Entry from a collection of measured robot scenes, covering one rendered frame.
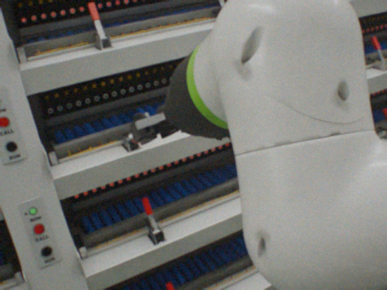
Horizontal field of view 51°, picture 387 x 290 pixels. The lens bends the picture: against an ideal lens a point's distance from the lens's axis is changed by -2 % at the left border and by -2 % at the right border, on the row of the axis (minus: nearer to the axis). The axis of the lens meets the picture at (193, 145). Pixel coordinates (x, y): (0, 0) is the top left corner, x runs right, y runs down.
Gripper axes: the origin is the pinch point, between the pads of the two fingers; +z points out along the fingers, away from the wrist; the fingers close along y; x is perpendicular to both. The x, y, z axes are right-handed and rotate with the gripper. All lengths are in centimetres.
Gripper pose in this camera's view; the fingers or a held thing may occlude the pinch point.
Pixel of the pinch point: (156, 129)
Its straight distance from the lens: 62.6
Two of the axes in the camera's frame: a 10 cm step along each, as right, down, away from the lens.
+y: 8.8, -3.0, 3.8
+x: -3.3, -9.5, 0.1
